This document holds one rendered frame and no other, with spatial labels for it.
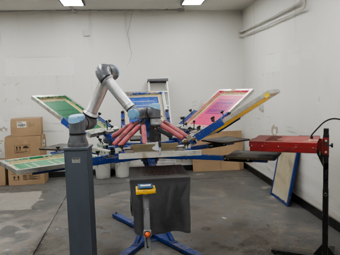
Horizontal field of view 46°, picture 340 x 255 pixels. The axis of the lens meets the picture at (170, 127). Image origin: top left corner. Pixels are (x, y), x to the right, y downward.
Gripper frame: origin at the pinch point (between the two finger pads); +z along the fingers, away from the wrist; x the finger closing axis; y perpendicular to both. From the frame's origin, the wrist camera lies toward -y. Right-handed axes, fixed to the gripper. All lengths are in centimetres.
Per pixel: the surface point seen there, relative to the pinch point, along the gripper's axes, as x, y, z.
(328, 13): -125, -200, -142
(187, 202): -12.9, -19.6, 37.1
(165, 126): -121, -16, -26
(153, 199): -11.9, 5.8, 33.3
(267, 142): -59, -99, -4
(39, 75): -452, 177, -149
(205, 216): -210, -69, 82
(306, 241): -115, -154, 97
